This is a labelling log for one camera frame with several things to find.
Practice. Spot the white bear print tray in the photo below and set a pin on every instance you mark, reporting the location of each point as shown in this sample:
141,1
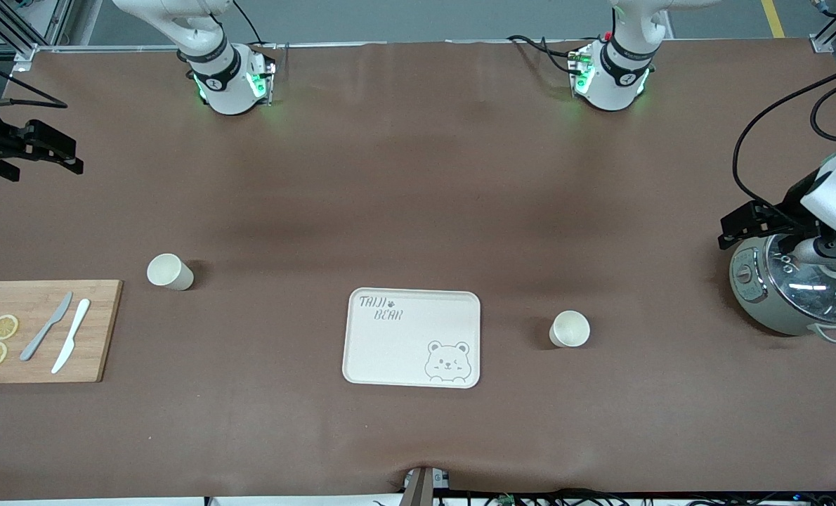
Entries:
404,351

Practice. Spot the grey plastic knife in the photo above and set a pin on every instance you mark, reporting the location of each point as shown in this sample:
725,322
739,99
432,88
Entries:
46,327

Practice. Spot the aluminium frame with black struts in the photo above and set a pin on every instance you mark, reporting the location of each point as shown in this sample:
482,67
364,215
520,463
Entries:
60,21

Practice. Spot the white plastic cup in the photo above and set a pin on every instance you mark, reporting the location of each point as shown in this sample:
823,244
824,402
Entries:
571,329
165,270

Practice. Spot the glass cooker lid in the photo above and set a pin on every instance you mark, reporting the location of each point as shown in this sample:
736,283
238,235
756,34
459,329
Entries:
811,295

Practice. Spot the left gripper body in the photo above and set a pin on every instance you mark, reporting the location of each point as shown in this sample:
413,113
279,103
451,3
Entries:
794,200

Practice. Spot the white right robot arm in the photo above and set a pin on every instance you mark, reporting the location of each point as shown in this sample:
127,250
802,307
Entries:
225,84

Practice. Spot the bamboo cutting board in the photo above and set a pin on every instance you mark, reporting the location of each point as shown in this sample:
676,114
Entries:
95,337

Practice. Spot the green terminal circuit board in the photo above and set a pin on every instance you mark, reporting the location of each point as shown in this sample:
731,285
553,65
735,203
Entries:
506,500

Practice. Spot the white plastic knife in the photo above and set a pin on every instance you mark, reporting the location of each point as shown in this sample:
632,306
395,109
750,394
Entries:
69,341

